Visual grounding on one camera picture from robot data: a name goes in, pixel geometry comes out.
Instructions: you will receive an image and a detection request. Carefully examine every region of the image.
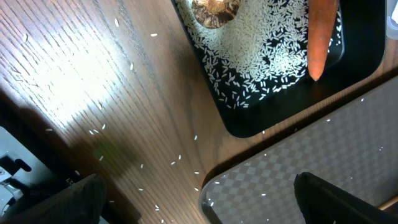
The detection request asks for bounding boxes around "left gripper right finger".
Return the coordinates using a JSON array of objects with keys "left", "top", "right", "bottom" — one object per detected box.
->
[{"left": 294, "top": 172, "right": 397, "bottom": 224}]

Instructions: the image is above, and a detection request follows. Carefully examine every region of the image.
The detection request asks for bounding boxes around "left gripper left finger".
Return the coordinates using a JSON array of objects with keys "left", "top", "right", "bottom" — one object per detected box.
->
[{"left": 1, "top": 174, "right": 106, "bottom": 224}]

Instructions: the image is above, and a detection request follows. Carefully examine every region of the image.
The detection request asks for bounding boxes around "white rice pile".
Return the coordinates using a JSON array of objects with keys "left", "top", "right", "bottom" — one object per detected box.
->
[{"left": 176, "top": 0, "right": 343, "bottom": 111}]

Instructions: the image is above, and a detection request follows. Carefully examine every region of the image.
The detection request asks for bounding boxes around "orange carrot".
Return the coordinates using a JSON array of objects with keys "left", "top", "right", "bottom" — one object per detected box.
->
[{"left": 307, "top": 0, "right": 339, "bottom": 81}]

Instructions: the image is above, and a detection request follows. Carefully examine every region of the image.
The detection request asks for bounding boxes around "brown food scrap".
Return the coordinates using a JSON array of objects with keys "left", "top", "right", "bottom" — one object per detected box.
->
[{"left": 191, "top": 0, "right": 240, "bottom": 29}]

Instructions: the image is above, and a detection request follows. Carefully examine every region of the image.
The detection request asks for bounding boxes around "black waste tray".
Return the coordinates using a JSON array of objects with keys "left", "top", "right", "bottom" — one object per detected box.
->
[{"left": 173, "top": 1, "right": 386, "bottom": 138}]

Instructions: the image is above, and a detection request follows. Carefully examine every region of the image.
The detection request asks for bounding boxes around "right wooden chopstick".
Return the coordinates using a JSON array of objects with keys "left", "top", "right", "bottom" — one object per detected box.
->
[{"left": 378, "top": 196, "right": 398, "bottom": 210}]

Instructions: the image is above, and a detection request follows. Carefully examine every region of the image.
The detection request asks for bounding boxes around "brown serving tray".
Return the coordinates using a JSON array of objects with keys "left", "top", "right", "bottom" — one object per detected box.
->
[{"left": 199, "top": 78, "right": 397, "bottom": 223}]

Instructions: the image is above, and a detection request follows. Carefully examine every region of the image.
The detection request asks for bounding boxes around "clear plastic bin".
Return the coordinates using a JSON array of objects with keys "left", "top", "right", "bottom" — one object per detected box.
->
[{"left": 386, "top": 0, "right": 397, "bottom": 32}]

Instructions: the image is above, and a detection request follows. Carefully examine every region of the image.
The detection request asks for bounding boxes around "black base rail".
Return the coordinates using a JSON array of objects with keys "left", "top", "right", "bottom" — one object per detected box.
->
[{"left": 0, "top": 126, "right": 81, "bottom": 218}]

